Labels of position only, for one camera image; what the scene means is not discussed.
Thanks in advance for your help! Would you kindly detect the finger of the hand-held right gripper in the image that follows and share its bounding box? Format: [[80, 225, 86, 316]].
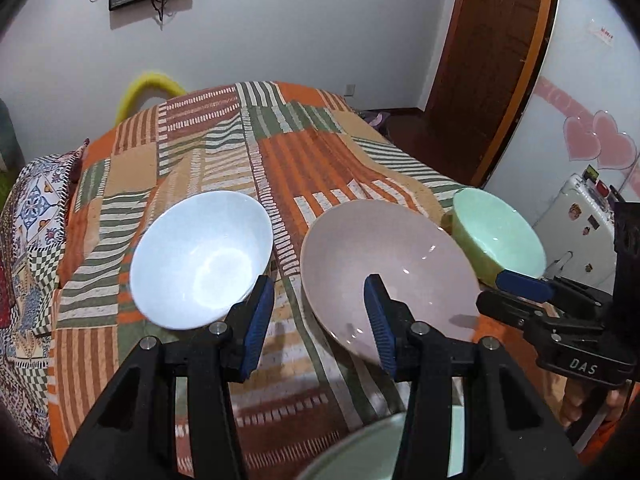
[[495, 270, 605, 307], [476, 290, 607, 335]]

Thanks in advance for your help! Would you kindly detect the striped patchwork blanket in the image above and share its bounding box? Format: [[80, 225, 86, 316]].
[[50, 80, 566, 480]]

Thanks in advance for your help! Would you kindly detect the white mini fridge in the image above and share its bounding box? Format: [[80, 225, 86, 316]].
[[532, 174, 621, 293]]

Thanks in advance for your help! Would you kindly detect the patterned quilt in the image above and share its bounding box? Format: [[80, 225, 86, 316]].
[[0, 140, 91, 466]]

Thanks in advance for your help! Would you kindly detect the white paper label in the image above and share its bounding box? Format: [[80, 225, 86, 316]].
[[590, 17, 619, 49]]

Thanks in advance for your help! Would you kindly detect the person's right hand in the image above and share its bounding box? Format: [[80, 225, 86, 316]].
[[559, 382, 628, 431]]

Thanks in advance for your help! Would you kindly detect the grey plush toy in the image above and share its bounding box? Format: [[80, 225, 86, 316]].
[[0, 100, 26, 173]]

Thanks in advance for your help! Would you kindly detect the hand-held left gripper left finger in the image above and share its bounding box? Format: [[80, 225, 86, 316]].
[[59, 275, 276, 480]]

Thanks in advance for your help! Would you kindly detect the white bowl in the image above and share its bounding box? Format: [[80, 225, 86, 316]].
[[129, 191, 275, 331]]

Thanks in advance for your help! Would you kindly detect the wooden wardrobe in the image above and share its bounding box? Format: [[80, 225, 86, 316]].
[[470, 0, 558, 187]]

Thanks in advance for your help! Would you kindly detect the pale pink bowl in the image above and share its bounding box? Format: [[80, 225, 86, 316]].
[[300, 200, 483, 367]]

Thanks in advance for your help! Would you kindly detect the pale green bowl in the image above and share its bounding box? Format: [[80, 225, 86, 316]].
[[451, 187, 546, 286]]

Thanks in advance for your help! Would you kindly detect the yellow foam tube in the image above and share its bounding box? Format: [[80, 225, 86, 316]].
[[115, 72, 187, 126]]

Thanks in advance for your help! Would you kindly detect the pale green plate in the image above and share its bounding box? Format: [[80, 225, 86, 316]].
[[297, 402, 468, 480]]

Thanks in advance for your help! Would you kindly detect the purple cloth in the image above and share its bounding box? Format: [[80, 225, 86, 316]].
[[357, 110, 389, 131]]

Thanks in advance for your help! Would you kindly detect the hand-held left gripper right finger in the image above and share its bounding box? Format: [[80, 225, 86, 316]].
[[363, 274, 583, 480]]

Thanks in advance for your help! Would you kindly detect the dark wooden door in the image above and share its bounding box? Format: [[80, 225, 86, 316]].
[[424, 0, 546, 186]]

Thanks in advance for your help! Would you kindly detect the white sliding door with hearts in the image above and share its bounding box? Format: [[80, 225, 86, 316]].
[[482, 0, 640, 241]]

